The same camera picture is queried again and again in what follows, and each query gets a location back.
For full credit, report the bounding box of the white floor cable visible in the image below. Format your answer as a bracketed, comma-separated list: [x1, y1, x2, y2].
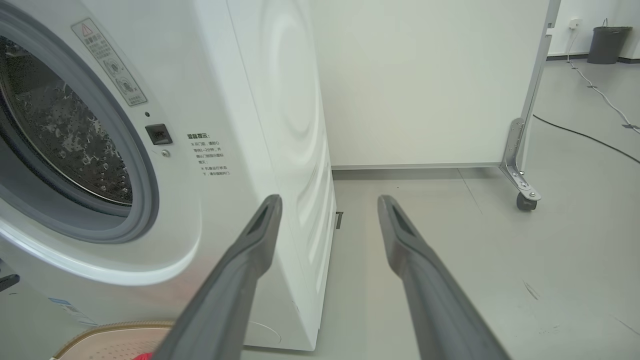
[566, 25, 640, 135]

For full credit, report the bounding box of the metal bracket with caster wheel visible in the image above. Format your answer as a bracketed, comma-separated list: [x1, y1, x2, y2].
[500, 118, 542, 211]

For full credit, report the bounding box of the black door latch socket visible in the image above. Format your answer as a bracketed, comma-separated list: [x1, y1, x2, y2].
[145, 123, 173, 146]

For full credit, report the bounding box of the black floor cable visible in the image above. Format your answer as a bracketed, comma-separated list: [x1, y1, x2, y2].
[532, 115, 640, 165]

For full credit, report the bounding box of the white front-load washing machine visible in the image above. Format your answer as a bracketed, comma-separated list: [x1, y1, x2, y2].
[0, 0, 337, 352]

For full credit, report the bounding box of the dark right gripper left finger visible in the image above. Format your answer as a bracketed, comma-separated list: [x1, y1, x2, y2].
[152, 194, 283, 360]

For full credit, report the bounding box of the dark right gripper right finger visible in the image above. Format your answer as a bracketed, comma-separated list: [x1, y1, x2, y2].
[377, 194, 511, 360]

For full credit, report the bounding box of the dark grey trash bin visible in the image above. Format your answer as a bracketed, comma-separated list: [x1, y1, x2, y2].
[587, 18, 633, 65]

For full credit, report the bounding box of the cream perforated laundry basket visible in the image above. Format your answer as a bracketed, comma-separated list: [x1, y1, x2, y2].
[50, 321, 176, 360]

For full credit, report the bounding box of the white partition panel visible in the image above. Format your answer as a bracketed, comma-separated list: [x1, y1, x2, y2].
[305, 0, 561, 171]

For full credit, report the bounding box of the grey warning sticker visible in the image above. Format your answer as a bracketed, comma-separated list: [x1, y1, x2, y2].
[71, 18, 148, 107]

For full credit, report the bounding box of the printed text notice label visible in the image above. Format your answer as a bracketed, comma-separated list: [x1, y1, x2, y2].
[187, 132, 232, 177]

